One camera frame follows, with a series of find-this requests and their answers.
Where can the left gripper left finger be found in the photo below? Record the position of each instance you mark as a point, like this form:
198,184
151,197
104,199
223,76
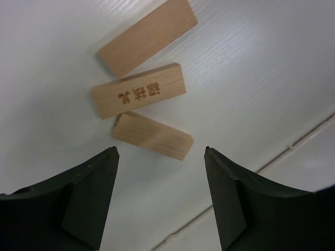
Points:
65,212

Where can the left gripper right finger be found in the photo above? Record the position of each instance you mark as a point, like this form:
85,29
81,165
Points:
255,213

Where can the wood block with print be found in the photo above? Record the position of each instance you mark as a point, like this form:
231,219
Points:
139,90

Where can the wood block numbered twelve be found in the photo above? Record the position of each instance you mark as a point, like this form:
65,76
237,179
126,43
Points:
148,36

